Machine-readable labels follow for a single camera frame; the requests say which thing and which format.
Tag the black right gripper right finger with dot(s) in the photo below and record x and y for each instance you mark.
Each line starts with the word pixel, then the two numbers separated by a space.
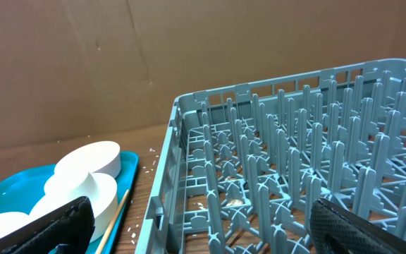
pixel 336 230

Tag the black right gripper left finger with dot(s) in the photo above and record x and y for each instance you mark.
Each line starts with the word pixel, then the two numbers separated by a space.
pixel 67 229

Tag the grey dishwasher rack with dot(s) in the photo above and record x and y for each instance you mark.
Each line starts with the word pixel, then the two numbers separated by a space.
pixel 243 164

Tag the white cup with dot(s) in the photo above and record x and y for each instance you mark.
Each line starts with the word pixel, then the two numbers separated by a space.
pixel 71 185

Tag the wooden chopstick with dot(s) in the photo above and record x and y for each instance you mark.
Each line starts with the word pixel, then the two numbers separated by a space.
pixel 110 227

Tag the pink white bowl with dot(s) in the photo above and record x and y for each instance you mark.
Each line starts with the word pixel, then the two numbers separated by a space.
pixel 99 157

